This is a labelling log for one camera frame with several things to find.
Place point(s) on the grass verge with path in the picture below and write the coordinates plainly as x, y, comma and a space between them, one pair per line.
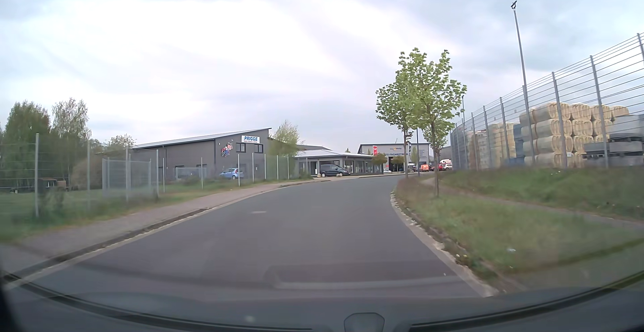
513, 221

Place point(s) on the group of tall trees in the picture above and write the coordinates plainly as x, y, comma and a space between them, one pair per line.
45, 136

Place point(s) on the stacks of wrapped yellow rolls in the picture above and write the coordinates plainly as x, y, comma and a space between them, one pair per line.
548, 136

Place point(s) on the dark car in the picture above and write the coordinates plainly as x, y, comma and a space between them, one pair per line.
333, 170

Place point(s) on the small round tree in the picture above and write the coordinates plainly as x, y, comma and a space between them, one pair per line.
379, 160

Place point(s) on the green tree behind hall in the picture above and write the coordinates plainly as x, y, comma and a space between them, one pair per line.
285, 138

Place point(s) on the grass field behind fence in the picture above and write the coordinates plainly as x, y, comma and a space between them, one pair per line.
75, 203

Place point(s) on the stack of grey concrete parts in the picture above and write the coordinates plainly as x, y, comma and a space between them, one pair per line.
621, 143

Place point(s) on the young green tree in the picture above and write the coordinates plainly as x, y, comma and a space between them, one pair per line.
432, 95
397, 108

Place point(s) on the low glass-fronted building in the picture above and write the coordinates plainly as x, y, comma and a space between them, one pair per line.
337, 160

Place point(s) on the grey building with red sign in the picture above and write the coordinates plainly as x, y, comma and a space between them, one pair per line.
395, 151

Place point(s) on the tall grey metal fence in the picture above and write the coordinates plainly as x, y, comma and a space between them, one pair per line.
556, 120

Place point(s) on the grey asphalt road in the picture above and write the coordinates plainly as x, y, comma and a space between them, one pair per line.
312, 231

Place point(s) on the car's own bonnet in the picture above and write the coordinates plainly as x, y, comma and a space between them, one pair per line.
322, 312

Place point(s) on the blue car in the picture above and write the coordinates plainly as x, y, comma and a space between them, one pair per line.
231, 173

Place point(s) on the grey hall building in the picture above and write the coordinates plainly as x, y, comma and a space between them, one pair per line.
196, 156

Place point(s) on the tall grey lamp post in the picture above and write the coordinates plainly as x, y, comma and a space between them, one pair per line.
523, 85

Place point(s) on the group of parked cars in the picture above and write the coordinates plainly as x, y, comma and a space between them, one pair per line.
437, 166

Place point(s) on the grey paved pavement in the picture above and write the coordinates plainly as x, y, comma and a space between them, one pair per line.
126, 224

